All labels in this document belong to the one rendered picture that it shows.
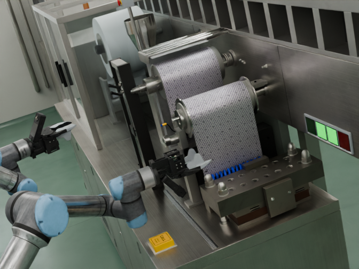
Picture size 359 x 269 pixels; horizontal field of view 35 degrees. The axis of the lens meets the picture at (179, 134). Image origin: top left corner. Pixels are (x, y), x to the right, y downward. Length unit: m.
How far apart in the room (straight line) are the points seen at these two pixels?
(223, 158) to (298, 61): 0.46
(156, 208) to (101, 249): 1.75
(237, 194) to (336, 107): 0.43
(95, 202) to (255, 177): 0.56
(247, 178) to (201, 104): 0.30
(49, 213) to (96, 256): 2.22
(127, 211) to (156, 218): 0.21
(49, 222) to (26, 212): 0.07
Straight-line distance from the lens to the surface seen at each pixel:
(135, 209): 1.97
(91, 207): 1.99
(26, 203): 1.72
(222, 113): 2.01
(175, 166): 1.96
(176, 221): 2.10
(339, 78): 1.68
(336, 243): 2.10
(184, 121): 1.99
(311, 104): 1.87
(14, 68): 7.45
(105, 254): 3.87
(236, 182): 1.97
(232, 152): 2.07
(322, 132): 1.85
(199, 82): 2.21
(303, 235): 2.01
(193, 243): 1.95
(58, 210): 1.70
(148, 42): 2.64
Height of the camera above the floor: 1.90
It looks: 20 degrees down
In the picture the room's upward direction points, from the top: 15 degrees counter-clockwise
